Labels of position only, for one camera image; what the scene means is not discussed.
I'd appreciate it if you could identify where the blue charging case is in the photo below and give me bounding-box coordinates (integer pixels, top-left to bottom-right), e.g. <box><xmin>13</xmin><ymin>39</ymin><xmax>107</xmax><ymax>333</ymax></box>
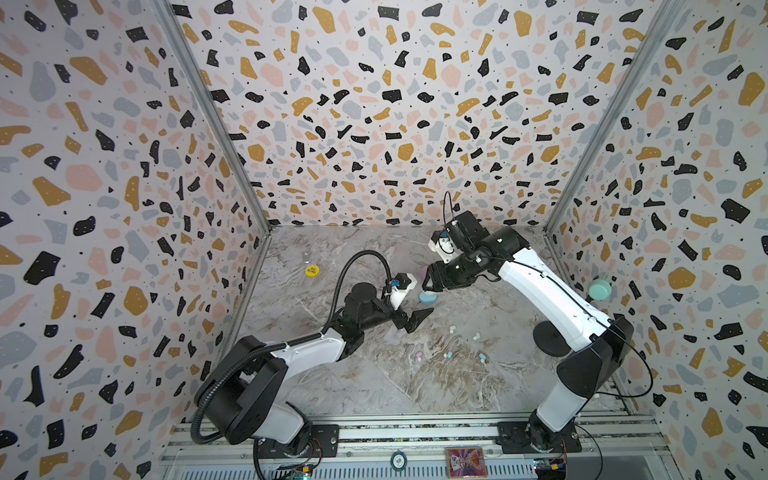
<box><xmin>419</xmin><ymin>291</ymin><xmax>438</xmax><ymax>304</ymax></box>

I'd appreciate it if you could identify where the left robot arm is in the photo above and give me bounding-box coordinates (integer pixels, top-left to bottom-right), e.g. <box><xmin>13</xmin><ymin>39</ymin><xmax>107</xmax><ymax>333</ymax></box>
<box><xmin>190</xmin><ymin>273</ymin><xmax>433</xmax><ymax>455</ymax></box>

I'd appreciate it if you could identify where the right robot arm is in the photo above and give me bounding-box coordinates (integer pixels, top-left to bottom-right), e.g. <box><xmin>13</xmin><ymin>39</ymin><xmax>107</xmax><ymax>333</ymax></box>
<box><xmin>422</xmin><ymin>220</ymin><xmax>633</xmax><ymax>436</ymax></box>

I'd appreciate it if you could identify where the round white badge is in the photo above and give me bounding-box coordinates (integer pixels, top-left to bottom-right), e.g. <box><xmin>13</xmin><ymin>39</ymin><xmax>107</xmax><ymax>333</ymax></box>
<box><xmin>390</xmin><ymin>451</ymin><xmax>408</xmax><ymax>472</ymax></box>

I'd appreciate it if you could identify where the pink square tag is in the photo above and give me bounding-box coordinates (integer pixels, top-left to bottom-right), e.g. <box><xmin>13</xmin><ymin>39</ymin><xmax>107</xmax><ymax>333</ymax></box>
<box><xmin>445</xmin><ymin>447</ymin><xmax>488</xmax><ymax>479</ymax></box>

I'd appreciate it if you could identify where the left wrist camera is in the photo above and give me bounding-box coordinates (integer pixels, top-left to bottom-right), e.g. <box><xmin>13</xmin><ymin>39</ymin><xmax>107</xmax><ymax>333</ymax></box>
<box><xmin>389</xmin><ymin>273</ymin><xmax>417</xmax><ymax>310</ymax></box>

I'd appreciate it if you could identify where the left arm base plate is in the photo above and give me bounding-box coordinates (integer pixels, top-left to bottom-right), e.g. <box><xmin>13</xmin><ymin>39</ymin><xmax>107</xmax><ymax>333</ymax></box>
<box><xmin>254</xmin><ymin>424</ymin><xmax>340</xmax><ymax>460</ymax></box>

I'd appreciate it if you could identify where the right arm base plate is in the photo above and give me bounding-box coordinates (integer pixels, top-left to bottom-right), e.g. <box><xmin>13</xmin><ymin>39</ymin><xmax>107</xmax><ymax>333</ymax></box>
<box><xmin>495</xmin><ymin>421</ymin><xmax>583</xmax><ymax>455</ymax></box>

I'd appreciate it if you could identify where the left black corrugated cable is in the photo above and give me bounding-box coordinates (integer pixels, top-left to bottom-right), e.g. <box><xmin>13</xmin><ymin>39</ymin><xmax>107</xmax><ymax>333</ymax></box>
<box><xmin>190</xmin><ymin>250</ymin><xmax>394</xmax><ymax>445</ymax></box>

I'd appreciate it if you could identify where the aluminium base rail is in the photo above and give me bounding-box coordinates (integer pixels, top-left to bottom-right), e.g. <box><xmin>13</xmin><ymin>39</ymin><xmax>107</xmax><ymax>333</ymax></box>
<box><xmin>159</xmin><ymin>411</ymin><xmax>682</xmax><ymax>479</ymax></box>

